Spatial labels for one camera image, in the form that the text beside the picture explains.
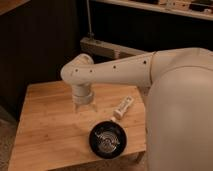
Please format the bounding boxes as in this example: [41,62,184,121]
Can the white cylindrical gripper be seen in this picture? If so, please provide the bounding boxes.
[72,84,97,113]

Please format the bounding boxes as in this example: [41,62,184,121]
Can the white plastic bottle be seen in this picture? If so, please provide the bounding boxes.
[112,96,134,121]

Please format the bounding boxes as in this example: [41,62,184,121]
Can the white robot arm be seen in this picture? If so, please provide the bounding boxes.
[61,48,213,171]

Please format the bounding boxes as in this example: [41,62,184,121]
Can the black ceramic bowl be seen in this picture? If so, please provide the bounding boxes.
[89,121,127,159]

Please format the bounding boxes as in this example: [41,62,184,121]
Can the wooden table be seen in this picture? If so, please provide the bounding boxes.
[8,81,146,171]

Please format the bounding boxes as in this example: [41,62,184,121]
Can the grey metal beam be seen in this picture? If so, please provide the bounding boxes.
[80,37,144,59]

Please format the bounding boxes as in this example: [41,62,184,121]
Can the vertical metal pole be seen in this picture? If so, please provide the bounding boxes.
[86,0,94,40]

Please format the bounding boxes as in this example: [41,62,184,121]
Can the dark wooden cabinet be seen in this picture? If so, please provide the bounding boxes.
[0,0,79,120]

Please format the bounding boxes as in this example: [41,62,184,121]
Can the wall shelf with items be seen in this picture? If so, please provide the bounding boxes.
[93,0,213,21]

